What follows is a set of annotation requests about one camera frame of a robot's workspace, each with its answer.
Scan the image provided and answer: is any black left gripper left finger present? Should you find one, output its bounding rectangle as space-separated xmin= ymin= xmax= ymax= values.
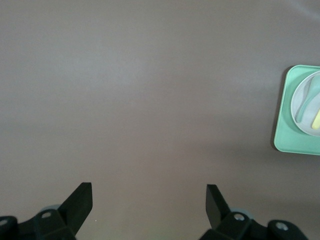
xmin=0 ymin=182 xmax=94 ymax=240

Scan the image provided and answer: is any light green rectangular tray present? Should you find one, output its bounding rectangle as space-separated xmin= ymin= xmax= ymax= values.
xmin=273 ymin=64 xmax=320 ymax=156

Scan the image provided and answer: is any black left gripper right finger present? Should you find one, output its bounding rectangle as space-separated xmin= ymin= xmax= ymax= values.
xmin=199 ymin=184 xmax=307 ymax=240

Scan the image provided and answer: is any yellow plastic fork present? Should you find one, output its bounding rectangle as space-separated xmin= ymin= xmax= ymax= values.
xmin=311 ymin=106 xmax=320 ymax=130

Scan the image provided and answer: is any beige round plate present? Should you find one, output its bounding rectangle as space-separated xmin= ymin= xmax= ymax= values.
xmin=290 ymin=70 xmax=320 ymax=138

